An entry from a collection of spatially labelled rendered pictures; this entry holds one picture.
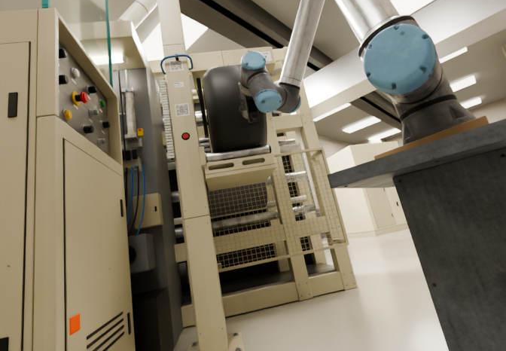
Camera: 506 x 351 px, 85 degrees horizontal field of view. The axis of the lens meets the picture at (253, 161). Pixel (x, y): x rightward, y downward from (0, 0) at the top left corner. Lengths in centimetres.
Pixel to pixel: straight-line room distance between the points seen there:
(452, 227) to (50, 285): 97
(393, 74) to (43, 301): 97
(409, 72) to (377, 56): 8
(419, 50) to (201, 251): 118
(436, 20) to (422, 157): 426
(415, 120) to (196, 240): 106
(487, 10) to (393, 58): 410
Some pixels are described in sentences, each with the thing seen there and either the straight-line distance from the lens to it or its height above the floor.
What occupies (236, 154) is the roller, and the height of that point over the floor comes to 89.
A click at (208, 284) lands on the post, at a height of 30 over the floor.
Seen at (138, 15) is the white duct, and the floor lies 218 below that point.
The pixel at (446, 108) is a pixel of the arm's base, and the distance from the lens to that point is 91.
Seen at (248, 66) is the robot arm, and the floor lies 104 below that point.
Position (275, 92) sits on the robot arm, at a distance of 98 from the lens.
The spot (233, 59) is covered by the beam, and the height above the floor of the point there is 170.
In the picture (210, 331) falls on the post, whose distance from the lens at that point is 149.
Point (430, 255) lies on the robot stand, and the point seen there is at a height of 35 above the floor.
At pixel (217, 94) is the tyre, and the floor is 118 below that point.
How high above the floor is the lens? 48
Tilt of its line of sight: 15 degrees up
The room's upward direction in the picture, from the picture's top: 11 degrees counter-clockwise
